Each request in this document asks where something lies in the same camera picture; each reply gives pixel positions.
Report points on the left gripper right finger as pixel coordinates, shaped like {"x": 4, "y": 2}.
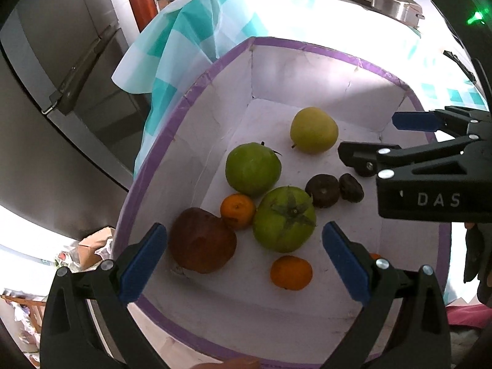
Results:
{"x": 421, "y": 334}

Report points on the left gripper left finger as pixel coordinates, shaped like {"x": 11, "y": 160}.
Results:
{"x": 69, "y": 338}

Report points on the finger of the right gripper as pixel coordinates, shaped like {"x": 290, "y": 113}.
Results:
{"x": 452, "y": 120}
{"x": 452, "y": 158}

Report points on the dark fruit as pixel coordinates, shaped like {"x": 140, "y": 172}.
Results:
{"x": 324, "y": 190}
{"x": 350, "y": 189}

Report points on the yellow pear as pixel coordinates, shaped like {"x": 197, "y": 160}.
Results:
{"x": 313, "y": 131}

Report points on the large green apple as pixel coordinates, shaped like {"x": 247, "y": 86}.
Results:
{"x": 252, "y": 169}

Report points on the orange tangerine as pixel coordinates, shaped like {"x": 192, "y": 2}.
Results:
{"x": 291, "y": 273}
{"x": 237, "y": 211}

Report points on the dark red pomegranate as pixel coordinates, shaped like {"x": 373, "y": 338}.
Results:
{"x": 200, "y": 241}

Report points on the person's left hand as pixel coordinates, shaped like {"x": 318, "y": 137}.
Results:
{"x": 245, "y": 362}

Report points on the purple fabric storage box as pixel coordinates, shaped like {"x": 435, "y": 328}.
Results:
{"x": 246, "y": 272}

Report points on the silver electric cooker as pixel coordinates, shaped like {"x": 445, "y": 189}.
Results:
{"x": 407, "y": 12}

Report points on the grey refrigerator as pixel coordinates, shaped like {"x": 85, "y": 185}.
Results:
{"x": 69, "y": 134}

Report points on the teal white checkered tablecloth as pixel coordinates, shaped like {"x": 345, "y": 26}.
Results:
{"x": 189, "y": 36}

